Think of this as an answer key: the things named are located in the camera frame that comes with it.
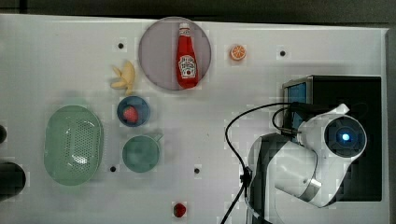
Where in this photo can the red ketchup bottle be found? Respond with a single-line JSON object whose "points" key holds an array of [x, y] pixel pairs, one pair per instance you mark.
{"points": [[187, 69]]}

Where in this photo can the strawberry toy in bowl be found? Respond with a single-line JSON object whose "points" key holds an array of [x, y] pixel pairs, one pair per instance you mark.
{"points": [[130, 114]]}

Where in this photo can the green oval colander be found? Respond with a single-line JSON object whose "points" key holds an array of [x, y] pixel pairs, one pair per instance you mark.
{"points": [[73, 145]]}

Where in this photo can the orange slice toy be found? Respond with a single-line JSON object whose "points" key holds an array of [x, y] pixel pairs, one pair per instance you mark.
{"points": [[238, 52]]}

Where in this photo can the black cylinder upper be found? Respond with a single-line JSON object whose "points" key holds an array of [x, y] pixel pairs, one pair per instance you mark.
{"points": [[3, 134]]}

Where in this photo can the grey round plate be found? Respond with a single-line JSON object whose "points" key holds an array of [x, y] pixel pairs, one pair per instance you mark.
{"points": [[157, 52]]}

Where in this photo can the red strawberry toy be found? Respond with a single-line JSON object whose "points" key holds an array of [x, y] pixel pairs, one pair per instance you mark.
{"points": [[179, 210]]}

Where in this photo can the green cup with handle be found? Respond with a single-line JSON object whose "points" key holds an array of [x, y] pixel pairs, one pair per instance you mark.
{"points": [[142, 153]]}

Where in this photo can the silver black toaster oven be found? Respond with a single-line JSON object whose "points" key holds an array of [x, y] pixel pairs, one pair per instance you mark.
{"points": [[362, 95]]}

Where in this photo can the small blue bowl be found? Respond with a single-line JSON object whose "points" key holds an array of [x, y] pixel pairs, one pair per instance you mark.
{"points": [[140, 105]]}

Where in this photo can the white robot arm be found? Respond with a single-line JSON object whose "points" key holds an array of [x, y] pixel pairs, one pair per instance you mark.
{"points": [[310, 165]]}

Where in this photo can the black cylinder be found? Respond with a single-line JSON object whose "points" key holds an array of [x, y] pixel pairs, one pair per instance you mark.
{"points": [[12, 180], [3, 134]]}

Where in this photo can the black cylinder lower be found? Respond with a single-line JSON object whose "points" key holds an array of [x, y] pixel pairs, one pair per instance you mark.
{"points": [[12, 180]]}

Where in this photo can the yellow banana peel toy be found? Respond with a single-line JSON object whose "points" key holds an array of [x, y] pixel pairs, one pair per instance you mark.
{"points": [[126, 77]]}

